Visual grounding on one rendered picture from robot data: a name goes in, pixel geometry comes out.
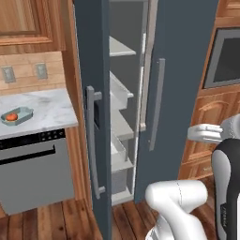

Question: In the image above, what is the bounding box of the orange round vegetable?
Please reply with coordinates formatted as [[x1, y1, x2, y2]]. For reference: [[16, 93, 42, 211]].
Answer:
[[5, 112, 19, 122]]

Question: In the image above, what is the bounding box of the dark grey fridge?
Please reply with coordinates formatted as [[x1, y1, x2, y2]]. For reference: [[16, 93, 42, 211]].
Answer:
[[72, 0, 220, 240]]

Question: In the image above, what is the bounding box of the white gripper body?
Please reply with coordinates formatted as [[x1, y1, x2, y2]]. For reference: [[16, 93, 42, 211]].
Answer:
[[187, 123, 224, 145]]

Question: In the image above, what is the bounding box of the grey freezer door handle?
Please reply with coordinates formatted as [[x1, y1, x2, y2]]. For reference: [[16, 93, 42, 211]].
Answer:
[[85, 85, 107, 201]]

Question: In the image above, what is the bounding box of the grey wall outlet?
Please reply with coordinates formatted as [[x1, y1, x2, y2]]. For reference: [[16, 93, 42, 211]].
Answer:
[[35, 63, 49, 81], [1, 66, 17, 84]]

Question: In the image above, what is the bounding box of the grey tupperware container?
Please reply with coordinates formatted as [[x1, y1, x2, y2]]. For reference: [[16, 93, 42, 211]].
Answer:
[[0, 106, 35, 127]]

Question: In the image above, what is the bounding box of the wooden wall cupboard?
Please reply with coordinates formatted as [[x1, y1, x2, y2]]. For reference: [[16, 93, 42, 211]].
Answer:
[[0, 0, 67, 56]]

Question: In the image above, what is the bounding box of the grey fridge door handle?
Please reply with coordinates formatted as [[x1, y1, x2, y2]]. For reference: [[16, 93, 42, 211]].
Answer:
[[148, 57, 166, 152]]

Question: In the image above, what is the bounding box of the grey dishwasher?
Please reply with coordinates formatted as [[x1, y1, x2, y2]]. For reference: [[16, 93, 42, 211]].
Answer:
[[0, 127, 76, 217]]

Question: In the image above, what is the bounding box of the white freezer drawer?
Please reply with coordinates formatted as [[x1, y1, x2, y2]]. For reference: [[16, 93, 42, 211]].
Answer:
[[111, 168, 128, 195]]

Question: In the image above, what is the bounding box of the wooden side panel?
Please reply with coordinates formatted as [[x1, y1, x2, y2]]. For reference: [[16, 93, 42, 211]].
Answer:
[[60, 0, 94, 210]]

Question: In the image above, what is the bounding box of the black dishwasher handle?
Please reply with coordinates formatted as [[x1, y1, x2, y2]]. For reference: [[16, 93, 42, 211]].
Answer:
[[0, 144, 57, 166]]

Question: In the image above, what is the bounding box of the white freezer shelf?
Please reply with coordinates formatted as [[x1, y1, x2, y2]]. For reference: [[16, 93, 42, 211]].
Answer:
[[110, 108, 136, 143], [109, 35, 138, 58]]

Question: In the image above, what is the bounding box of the dark grey freezer door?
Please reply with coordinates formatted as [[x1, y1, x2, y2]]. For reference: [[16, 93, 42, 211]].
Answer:
[[72, 0, 113, 240]]

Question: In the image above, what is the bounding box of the grey built-in oven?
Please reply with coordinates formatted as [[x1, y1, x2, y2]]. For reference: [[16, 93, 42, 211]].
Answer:
[[202, 26, 240, 90]]

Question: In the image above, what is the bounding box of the white freezer bin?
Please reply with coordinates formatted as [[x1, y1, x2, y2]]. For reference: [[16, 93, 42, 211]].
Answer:
[[109, 70, 135, 111], [110, 133, 128, 164]]

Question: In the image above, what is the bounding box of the wooden cupboard run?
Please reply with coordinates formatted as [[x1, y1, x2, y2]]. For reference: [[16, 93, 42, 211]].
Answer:
[[177, 0, 240, 181]]

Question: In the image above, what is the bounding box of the dark grey fridge door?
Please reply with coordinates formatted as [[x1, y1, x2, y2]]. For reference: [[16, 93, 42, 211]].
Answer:
[[134, 0, 220, 204]]

